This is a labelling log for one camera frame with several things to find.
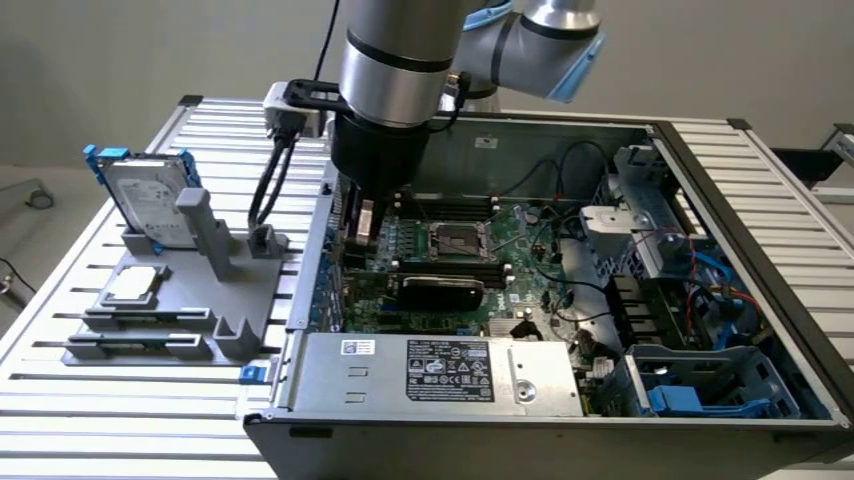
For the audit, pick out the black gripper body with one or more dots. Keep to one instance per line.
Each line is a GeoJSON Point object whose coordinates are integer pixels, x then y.
{"type": "Point", "coordinates": [376, 150]}

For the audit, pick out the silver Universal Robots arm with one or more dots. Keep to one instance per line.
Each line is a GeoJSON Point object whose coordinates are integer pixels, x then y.
{"type": "Point", "coordinates": [394, 60]}

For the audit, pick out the black RAM slot bank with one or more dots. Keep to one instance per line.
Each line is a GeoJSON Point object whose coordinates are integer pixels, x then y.
{"type": "Point", "coordinates": [497, 272]}
{"type": "Point", "coordinates": [454, 204]}

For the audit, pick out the silver CPU socket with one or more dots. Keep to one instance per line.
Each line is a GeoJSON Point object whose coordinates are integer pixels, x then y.
{"type": "Point", "coordinates": [461, 240]}

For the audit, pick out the grey parts rack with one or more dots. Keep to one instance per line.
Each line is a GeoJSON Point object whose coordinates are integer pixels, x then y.
{"type": "Point", "coordinates": [267, 285]}

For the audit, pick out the black graphics card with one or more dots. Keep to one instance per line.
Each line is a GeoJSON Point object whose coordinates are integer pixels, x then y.
{"type": "Point", "coordinates": [443, 294]}

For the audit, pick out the green motherboard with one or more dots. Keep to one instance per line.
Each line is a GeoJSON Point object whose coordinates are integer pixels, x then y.
{"type": "Point", "coordinates": [527, 280]}

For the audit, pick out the silver power supply unit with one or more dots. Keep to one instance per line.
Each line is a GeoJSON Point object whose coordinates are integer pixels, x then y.
{"type": "Point", "coordinates": [374, 380]}

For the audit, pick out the silver chipset heatsink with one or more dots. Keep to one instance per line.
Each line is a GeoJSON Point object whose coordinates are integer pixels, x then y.
{"type": "Point", "coordinates": [515, 330]}

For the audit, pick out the blue case latch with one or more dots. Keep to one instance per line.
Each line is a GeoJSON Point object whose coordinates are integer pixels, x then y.
{"type": "Point", "coordinates": [255, 375]}

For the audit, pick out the black table corner cap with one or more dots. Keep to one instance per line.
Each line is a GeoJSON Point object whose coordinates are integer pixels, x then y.
{"type": "Point", "coordinates": [739, 124]}
{"type": "Point", "coordinates": [191, 100]}

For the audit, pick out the silver hard disk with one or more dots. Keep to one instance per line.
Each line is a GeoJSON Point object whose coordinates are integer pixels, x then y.
{"type": "Point", "coordinates": [143, 200]}

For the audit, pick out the silver CPU chip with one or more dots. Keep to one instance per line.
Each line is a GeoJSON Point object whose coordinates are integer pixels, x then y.
{"type": "Point", "coordinates": [134, 284]}

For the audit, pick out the silver disk bay cage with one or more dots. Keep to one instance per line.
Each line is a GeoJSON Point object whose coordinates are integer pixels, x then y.
{"type": "Point", "coordinates": [641, 220]}

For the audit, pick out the black open PC case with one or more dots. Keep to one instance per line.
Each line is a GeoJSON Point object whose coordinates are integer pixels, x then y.
{"type": "Point", "coordinates": [400, 450]}

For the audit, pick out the black fan shroud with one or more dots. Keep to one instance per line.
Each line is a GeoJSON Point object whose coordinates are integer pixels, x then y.
{"type": "Point", "coordinates": [641, 310]}

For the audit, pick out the grey caster wheel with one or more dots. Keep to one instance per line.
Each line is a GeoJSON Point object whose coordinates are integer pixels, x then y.
{"type": "Point", "coordinates": [39, 199]}

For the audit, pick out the grey disk bay with blue caddy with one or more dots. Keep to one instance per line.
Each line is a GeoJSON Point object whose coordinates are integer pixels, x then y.
{"type": "Point", "coordinates": [707, 380]}

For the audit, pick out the black box beside table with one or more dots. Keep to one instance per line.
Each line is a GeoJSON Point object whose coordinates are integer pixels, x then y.
{"type": "Point", "coordinates": [803, 167]}

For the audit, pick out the aluminium profile with blue part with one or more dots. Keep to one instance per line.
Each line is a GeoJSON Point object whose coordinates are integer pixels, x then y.
{"type": "Point", "coordinates": [841, 142]}

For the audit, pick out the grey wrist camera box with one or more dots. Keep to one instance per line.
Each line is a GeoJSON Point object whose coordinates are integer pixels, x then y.
{"type": "Point", "coordinates": [283, 112]}

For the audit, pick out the blue disk carrier frame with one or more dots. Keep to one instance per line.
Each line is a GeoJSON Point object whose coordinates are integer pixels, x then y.
{"type": "Point", "coordinates": [96, 165]}

